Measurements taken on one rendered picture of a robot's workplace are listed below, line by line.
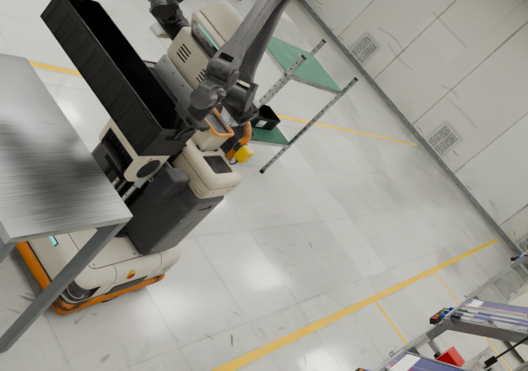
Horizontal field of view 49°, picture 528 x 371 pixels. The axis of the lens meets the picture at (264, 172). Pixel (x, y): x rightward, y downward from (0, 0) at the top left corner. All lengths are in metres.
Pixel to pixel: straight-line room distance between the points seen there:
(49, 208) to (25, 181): 0.10
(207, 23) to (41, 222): 0.84
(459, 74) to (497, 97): 0.81
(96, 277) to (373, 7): 10.16
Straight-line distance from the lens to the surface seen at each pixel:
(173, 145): 1.74
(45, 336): 2.50
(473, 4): 11.42
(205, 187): 2.34
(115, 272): 2.48
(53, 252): 2.45
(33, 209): 1.64
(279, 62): 3.76
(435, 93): 11.23
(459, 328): 3.56
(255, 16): 1.70
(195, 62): 2.06
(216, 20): 1.99
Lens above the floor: 1.85
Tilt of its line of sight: 23 degrees down
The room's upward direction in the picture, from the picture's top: 46 degrees clockwise
